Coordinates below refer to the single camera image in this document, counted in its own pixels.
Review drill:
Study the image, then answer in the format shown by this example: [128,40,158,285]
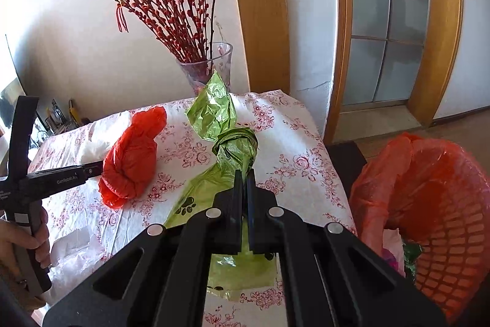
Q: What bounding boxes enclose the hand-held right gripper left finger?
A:
[42,170,246,327]

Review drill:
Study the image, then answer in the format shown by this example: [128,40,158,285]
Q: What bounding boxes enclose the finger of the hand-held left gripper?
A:
[78,162,105,182]

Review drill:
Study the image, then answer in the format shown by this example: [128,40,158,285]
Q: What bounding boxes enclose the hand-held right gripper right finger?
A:
[247,169,447,327]

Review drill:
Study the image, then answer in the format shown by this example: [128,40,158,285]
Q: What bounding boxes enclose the orange plastic bag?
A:
[98,106,168,210]

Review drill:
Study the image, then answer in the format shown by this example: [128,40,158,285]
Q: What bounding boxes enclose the translucent white plastic bag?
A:
[48,227,115,285]

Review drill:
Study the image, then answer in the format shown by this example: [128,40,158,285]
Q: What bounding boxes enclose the light green plastic bag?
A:
[164,70,278,302]

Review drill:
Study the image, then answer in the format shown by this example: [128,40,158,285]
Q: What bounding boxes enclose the red plastic mesh basket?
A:
[360,137,490,324]

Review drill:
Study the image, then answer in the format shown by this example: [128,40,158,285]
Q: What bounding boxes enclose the person's left hand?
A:
[0,210,51,274]

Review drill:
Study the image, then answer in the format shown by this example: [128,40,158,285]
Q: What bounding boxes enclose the opaque white plastic bag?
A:
[74,112,133,165]

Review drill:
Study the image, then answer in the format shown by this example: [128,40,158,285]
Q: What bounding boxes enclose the floral white tablecloth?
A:
[28,89,358,327]

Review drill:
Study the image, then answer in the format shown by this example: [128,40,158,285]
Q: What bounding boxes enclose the yellow tool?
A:
[68,100,82,124]

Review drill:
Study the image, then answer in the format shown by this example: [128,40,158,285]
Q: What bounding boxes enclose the shelf clutter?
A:
[32,97,90,138]

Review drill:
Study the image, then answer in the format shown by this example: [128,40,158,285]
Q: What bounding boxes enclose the black stool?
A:
[325,142,369,193]

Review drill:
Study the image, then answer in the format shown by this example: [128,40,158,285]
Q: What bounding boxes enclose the clear glass vase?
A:
[176,42,234,96]

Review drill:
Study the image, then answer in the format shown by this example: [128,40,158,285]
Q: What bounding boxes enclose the red berry branches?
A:
[57,0,230,82]

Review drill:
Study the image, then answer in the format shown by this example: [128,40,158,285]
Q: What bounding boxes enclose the frosted glass panel door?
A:
[342,0,431,107]

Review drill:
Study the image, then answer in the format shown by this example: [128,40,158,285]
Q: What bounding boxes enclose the wooden wall trim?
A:
[226,0,292,96]

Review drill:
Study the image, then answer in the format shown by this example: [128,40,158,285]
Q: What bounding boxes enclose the wooden door frame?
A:
[323,0,464,144]

